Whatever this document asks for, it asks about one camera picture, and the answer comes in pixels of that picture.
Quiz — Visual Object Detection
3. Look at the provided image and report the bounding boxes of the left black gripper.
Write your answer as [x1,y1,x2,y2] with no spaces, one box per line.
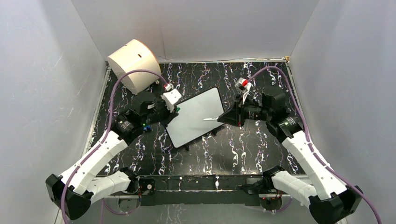
[142,96,179,128]

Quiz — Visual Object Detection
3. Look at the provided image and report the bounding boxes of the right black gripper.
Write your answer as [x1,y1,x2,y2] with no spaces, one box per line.
[217,94,271,127]

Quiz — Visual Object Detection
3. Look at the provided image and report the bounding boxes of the small white whiteboard black frame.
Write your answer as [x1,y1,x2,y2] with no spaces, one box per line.
[165,87,224,148]

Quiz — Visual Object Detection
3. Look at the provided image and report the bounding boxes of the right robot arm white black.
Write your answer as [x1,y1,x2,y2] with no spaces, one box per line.
[217,93,362,224]

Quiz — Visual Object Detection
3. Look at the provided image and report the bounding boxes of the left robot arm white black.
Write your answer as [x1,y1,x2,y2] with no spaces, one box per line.
[45,89,182,223]

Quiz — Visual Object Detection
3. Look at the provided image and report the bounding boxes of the white cylindrical drum container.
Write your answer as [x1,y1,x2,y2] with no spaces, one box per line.
[107,39,161,95]

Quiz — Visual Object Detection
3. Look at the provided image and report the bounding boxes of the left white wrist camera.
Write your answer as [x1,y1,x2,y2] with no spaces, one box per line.
[161,84,182,112]

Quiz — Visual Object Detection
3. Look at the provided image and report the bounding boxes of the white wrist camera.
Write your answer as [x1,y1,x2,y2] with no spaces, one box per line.
[161,84,182,112]
[234,77,252,105]

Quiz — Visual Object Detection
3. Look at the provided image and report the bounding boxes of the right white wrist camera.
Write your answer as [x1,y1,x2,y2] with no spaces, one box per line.
[234,77,252,105]

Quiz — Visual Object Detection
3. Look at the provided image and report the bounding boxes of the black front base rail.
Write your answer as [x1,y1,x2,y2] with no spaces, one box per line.
[136,175,279,207]

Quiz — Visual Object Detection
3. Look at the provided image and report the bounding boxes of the aluminium frame rail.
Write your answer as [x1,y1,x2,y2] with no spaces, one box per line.
[62,175,340,198]

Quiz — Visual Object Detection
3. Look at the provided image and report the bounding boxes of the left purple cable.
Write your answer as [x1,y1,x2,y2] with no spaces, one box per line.
[60,69,169,224]

